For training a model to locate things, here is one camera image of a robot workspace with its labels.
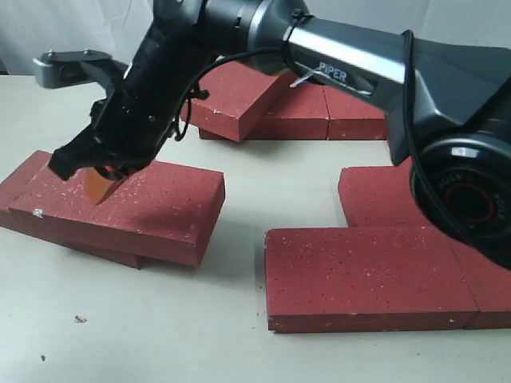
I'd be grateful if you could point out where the white backdrop cloth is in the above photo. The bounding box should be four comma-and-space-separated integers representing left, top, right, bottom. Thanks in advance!
1, 0, 510, 74

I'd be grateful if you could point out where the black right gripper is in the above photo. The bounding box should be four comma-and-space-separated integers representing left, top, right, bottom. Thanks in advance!
49, 27, 208, 205

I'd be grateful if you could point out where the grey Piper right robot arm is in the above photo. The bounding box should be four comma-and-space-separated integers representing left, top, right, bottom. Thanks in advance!
36, 1, 510, 268

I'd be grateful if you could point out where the red brick with white chip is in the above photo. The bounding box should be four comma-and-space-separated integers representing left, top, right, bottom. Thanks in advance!
9, 161, 225, 267

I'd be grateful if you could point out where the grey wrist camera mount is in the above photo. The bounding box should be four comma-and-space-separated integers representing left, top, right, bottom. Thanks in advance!
33, 49, 129, 98

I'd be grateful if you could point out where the red brick middle row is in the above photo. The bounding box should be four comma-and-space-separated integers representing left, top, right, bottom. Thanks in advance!
338, 160, 432, 227

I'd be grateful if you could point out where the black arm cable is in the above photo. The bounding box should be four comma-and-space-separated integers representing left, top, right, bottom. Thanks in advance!
171, 30, 476, 248

